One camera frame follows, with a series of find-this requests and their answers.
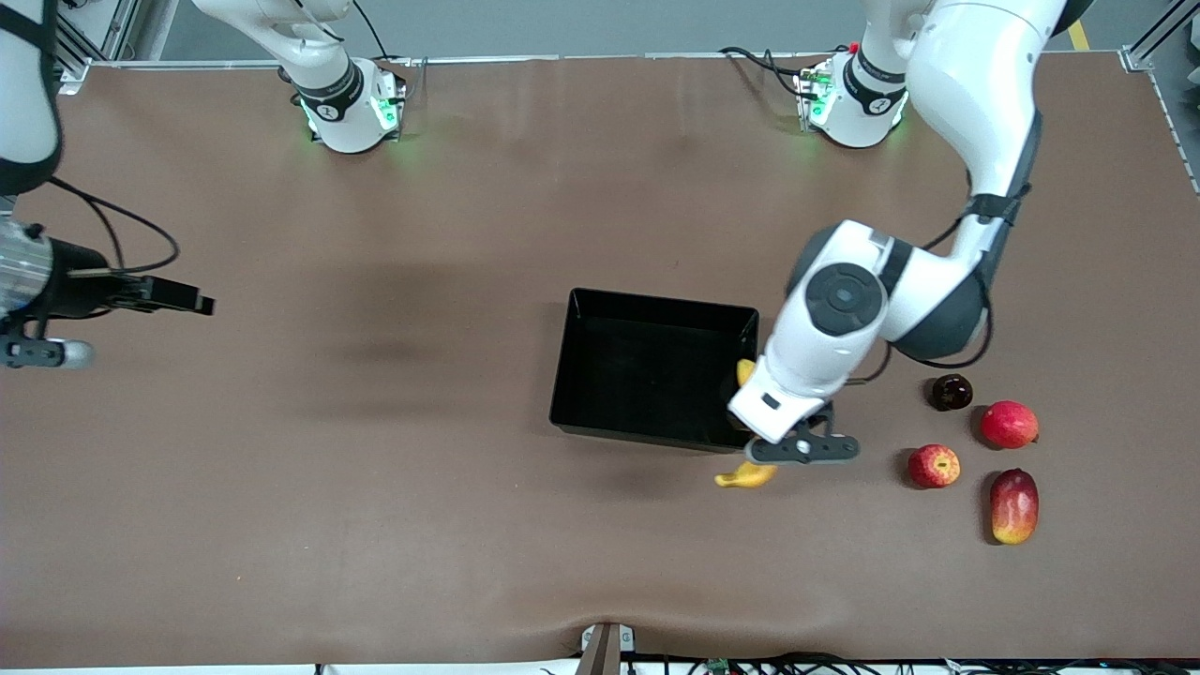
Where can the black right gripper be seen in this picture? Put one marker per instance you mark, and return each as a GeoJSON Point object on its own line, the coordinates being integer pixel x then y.
{"type": "Point", "coordinates": [77, 278]}

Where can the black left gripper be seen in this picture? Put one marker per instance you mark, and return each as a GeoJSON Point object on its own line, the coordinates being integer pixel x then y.
{"type": "Point", "coordinates": [813, 420]}

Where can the yellow banana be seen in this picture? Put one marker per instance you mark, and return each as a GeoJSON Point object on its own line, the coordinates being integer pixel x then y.
{"type": "Point", "coordinates": [745, 476]}

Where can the small red apple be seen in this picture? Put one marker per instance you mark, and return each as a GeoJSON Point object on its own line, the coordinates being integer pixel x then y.
{"type": "Point", "coordinates": [934, 467]}

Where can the black plastic box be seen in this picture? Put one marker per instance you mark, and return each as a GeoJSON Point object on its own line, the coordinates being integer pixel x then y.
{"type": "Point", "coordinates": [647, 375]}

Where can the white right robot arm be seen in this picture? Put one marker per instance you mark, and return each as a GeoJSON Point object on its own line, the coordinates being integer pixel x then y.
{"type": "Point", "coordinates": [23, 84]}

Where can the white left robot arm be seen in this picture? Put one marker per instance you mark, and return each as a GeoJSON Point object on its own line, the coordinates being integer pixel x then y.
{"type": "Point", "coordinates": [975, 84]}

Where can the dark purple plum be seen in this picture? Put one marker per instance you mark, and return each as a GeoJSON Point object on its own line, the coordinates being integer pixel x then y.
{"type": "Point", "coordinates": [952, 392]}

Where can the round red peach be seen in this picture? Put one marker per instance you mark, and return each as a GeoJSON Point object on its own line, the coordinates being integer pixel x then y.
{"type": "Point", "coordinates": [1009, 425]}

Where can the red yellow mango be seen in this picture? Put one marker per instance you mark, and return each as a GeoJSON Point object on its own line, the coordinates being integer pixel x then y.
{"type": "Point", "coordinates": [1014, 506]}

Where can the small green circuit board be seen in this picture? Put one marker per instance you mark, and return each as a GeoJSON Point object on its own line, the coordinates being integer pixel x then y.
{"type": "Point", "coordinates": [718, 666]}

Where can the large table cover mat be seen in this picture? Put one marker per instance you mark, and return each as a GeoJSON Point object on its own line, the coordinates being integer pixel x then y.
{"type": "Point", "coordinates": [422, 525]}

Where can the aluminium extrusion frame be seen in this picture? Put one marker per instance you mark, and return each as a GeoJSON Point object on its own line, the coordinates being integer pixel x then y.
{"type": "Point", "coordinates": [122, 23]}
{"type": "Point", "coordinates": [1162, 33]}

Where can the front camera mount post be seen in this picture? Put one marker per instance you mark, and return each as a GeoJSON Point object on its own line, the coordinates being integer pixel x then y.
{"type": "Point", "coordinates": [605, 656]}

